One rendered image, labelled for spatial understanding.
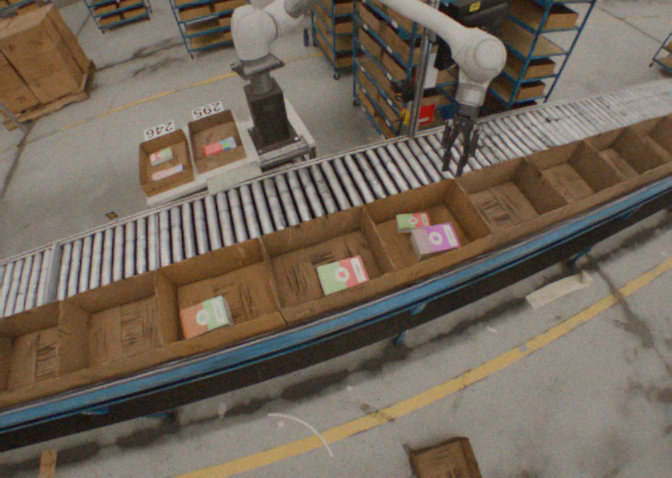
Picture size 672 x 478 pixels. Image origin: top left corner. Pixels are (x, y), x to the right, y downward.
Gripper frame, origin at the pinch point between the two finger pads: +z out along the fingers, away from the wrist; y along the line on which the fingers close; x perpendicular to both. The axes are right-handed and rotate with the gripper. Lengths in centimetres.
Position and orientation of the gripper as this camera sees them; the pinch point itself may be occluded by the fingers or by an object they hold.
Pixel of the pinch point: (453, 165)
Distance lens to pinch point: 112.5
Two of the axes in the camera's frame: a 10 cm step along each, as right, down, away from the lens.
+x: -8.0, 1.1, -5.9
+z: -1.5, 9.1, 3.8
